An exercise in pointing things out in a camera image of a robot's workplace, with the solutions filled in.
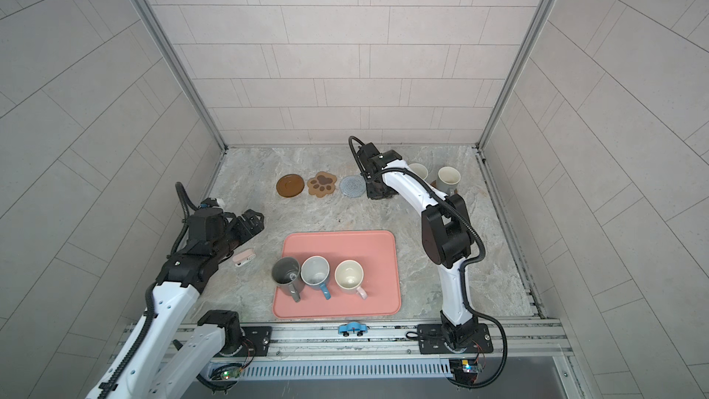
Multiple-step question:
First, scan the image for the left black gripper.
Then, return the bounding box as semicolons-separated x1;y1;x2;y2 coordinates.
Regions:
211;209;266;262

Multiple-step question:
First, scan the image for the blue knitted round coaster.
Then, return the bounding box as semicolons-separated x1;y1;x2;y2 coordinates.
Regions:
340;175;367;199

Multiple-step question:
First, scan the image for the white mug blue handle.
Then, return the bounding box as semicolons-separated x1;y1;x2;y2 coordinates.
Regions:
409;164;428;181

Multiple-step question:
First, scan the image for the brown wooden round coaster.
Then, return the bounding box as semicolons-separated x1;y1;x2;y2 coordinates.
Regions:
276;174;306;199

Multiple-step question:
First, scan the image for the grey mug blue handle front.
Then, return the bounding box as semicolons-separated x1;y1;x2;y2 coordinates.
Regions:
300;256;332;300

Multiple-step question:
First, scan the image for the white mug pink handle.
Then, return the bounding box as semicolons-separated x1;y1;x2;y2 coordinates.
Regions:
334;260;369;299

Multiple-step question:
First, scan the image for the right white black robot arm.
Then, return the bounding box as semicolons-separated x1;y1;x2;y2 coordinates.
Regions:
348;136;508;390

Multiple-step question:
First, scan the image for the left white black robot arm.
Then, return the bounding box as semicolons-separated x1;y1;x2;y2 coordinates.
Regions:
88;191;264;398

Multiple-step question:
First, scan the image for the pink small object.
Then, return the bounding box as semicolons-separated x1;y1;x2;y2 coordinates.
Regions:
232;249;256;267

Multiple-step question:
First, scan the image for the cork paw print coaster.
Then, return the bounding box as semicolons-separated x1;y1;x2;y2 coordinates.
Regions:
306;172;338;198

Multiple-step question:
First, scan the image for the dark grey mug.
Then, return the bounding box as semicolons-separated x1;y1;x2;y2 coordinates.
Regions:
271;257;305;302

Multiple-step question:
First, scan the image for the pink rectangular tray mat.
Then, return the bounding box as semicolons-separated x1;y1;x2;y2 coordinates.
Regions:
273;231;402;320

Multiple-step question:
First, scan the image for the left circuit board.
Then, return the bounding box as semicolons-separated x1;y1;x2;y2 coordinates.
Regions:
210;364;242;382

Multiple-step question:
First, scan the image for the circuit board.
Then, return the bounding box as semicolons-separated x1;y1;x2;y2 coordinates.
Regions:
449;359;483;384
210;364;242;382

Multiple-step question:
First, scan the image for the small blue toy car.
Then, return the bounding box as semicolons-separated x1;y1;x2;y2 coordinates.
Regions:
338;321;369;337

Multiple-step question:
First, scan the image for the right circuit board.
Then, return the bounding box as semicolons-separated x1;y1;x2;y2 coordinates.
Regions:
449;359;483;384

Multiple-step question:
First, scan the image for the aluminium mounting rail frame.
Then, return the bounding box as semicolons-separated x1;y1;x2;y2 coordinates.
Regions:
107;318;574;367

